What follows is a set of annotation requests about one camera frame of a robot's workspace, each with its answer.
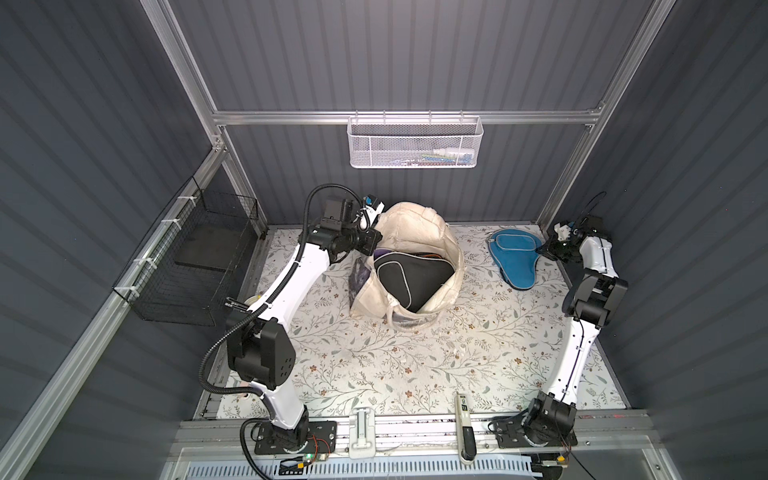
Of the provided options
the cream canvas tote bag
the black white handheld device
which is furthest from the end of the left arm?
the black white handheld device

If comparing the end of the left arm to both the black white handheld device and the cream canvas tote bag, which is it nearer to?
the cream canvas tote bag

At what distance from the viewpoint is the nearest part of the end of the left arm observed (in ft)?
2.00
